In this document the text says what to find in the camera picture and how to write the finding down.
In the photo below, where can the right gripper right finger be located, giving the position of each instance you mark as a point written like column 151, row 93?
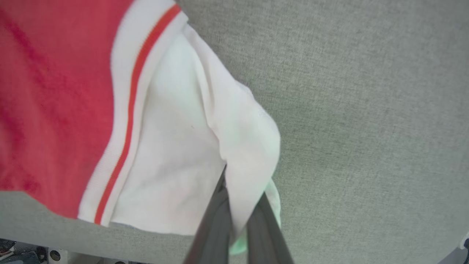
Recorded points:
column 265, row 238

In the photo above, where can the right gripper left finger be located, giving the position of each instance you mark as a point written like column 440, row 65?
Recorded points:
column 214, row 234

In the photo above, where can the white box with round holes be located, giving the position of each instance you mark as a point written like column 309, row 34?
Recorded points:
column 56, row 256

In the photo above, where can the grey fabric sofa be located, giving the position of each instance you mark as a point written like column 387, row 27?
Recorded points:
column 366, row 128

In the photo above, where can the red and white garment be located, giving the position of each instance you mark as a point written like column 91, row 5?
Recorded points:
column 55, row 110

